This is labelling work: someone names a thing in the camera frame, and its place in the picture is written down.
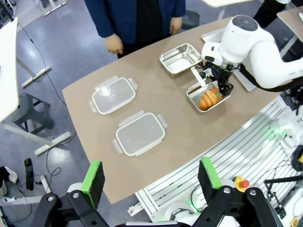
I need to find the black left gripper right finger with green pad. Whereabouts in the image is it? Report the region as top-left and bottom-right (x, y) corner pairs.
(192, 157), (285, 227)

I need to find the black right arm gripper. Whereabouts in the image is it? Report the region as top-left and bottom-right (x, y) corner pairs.
(205, 61), (234, 98)

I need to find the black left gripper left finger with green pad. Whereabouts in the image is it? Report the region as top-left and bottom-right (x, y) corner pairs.
(30, 160), (109, 227)

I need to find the golden croissant bread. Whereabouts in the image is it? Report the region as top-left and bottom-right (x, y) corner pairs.
(198, 87), (220, 111)

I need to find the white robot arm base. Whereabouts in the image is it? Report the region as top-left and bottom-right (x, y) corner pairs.
(274, 111), (303, 148)

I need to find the clear container lid lower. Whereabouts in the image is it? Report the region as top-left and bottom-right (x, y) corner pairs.
(112, 110), (169, 157)

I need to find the clear plastic container lid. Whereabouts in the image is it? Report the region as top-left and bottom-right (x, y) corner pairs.
(89, 76), (138, 116)

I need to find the person's left hand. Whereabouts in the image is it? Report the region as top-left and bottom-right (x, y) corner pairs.
(169, 16), (182, 36)

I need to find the person's right hand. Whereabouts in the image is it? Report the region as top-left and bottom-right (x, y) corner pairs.
(104, 33), (124, 54)

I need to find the steel lid with raised rim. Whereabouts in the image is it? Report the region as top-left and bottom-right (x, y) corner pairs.
(233, 70), (258, 92)

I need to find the steel tray with brown base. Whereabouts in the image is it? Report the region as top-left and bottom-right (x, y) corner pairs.
(186, 80), (232, 113)

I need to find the red emergency stop button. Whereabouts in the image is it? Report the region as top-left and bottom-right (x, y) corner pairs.
(233, 175), (250, 192)

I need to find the white power strip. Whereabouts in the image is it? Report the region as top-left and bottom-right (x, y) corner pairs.
(39, 174), (52, 194)

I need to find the empty shiny steel tray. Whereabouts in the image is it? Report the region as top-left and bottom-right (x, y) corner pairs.
(159, 43), (202, 74)

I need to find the flat steel tray lid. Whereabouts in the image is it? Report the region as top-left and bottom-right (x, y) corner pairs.
(200, 29), (224, 44)

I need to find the black flat device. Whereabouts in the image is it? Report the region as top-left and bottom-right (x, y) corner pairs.
(24, 157), (34, 191)

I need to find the white and black shoe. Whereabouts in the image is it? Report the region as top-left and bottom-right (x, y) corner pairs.
(0, 166), (18, 197)

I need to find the person in black clothes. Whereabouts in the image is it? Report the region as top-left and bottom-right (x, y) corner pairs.
(252, 0), (288, 29)

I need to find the grey plastic stool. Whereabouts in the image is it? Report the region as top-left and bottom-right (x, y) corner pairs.
(11, 92), (54, 134)

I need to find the brown side table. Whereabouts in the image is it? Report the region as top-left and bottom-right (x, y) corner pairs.
(276, 6), (303, 43)

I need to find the person in navy jacket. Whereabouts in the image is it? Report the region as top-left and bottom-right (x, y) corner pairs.
(84, 0), (186, 59)

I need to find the white desk with metal legs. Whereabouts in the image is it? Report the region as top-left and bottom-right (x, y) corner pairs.
(0, 17), (72, 157)

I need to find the aluminium profile frame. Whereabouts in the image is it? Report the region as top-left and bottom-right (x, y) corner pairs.
(129, 96), (303, 215)

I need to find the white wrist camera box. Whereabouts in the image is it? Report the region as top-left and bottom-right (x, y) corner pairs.
(201, 41), (224, 67)

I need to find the yellow black cable reel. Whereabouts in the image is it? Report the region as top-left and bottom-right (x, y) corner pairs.
(291, 145), (303, 172)

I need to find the black floor cable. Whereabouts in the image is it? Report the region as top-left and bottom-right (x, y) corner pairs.
(17, 22), (68, 107)

